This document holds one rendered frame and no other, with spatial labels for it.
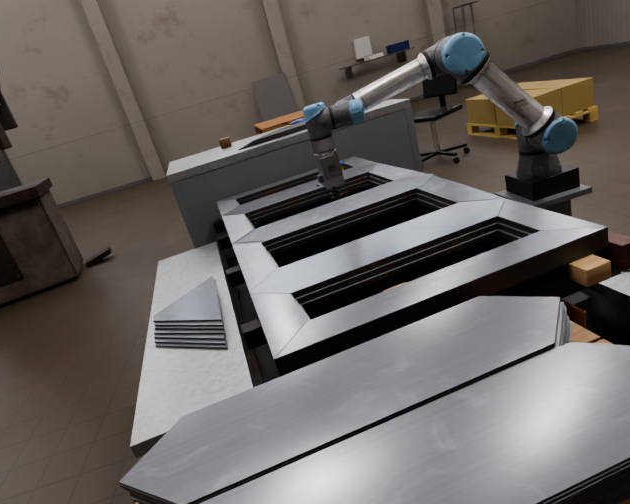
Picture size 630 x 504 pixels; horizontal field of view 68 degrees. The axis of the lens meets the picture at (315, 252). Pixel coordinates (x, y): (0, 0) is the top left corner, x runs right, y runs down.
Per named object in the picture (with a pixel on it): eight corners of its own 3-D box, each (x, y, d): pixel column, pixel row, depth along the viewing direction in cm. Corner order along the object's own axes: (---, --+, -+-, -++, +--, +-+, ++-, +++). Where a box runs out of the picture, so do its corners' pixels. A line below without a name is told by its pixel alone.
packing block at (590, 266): (587, 287, 94) (586, 270, 93) (568, 279, 99) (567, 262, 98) (612, 277, 95) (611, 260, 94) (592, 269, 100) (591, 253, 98)
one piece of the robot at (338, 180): (303, 148, 159) (315, 193, 165) (308, 150, 151) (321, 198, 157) (329, 139, 160) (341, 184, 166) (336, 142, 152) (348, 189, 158)
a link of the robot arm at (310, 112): (326, 101, 147) (300, 109, 147) (335, 136, 151) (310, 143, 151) (325, 100, 154) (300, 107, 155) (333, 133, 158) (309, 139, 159)
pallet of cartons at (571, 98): (465, 134, 625) (459, 100, 609) (529, 114, 630) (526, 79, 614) (523, 145, 497) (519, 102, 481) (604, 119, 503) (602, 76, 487)
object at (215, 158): (169, 183, 223) (166, 175, 222) (171, 168, 279) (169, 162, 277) (411, 106, 244) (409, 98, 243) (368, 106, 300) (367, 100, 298)
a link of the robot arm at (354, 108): (357, 96, 157) (326, 105, 158) (361, 97, 147) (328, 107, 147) (363, 119, 160) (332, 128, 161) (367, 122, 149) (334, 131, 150)
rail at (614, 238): (623, 271, 98) (622, 246, 96) (356, 172, 247) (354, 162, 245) (638, 265, 98) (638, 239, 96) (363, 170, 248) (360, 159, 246)
